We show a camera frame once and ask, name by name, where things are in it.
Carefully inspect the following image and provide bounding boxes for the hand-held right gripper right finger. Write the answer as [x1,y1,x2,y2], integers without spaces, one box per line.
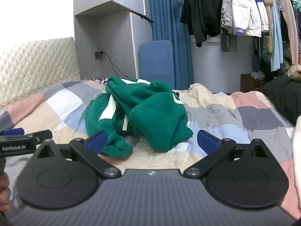
[183,130,271,178]

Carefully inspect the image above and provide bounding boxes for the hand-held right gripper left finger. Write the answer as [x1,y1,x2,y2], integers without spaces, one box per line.
[35,130,121,179]

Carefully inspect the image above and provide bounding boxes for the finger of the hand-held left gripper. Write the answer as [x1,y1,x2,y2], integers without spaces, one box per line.
[0,130,52,144]
[0,128,25,136]

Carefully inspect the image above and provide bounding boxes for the green hoodie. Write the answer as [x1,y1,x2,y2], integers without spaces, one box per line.
[84,76,194,158]

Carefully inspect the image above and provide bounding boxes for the person's left hand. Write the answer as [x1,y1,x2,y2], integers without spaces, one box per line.
[0,172,11,209]

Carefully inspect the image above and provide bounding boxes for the patchwork quilt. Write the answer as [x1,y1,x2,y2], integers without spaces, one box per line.
[0,80,301,217]

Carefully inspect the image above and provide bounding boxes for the cream quilted headboard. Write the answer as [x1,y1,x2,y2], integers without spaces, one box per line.
[0,37,81,109]

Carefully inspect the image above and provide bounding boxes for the brown wooden cabinet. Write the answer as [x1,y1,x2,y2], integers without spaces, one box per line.
[240,74,267,93]

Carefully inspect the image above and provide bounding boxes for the white plastic bag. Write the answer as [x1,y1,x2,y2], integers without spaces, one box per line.
[250,71,266,80]

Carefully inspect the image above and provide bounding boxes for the dark cloth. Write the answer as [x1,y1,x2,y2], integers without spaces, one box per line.
[262,75,301,126]

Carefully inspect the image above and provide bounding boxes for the white cloth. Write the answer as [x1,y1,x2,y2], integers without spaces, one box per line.
[292,115,301,193]

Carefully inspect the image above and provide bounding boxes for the blue padded chair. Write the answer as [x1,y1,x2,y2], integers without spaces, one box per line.
[139,40,176,90]

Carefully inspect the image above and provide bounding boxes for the blue jeans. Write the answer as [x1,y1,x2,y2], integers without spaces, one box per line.
[252,38,262,73]

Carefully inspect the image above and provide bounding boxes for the striped hanging garment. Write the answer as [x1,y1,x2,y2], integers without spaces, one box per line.
[220,29,238,52]

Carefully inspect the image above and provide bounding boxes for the grey wardrobe cabinet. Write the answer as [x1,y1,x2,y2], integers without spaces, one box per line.
[74,0,154,82]

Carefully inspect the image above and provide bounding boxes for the cream fluffy cloth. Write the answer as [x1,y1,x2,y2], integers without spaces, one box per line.
[288,65,301,83]

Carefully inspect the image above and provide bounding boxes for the blue curtain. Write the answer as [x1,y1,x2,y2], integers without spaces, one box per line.
[148,0,195,91]

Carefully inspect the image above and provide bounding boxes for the black hanging jacket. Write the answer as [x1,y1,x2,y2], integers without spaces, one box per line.
[180,0,224,48]

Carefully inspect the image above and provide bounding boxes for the white puffer jacket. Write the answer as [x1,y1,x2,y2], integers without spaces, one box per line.
[221,0,270,37]

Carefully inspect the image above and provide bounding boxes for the tan hanging garment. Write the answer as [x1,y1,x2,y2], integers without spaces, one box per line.
[256,0,274,53]

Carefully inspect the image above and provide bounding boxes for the teal hanging garment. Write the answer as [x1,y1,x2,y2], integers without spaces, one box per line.
[292,0,301,52]

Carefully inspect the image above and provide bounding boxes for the pink hanging garment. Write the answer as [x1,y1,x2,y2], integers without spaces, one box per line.
[274,0,299,65]

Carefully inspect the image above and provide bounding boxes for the black power cable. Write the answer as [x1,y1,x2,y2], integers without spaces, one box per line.
[102,52,132,79]

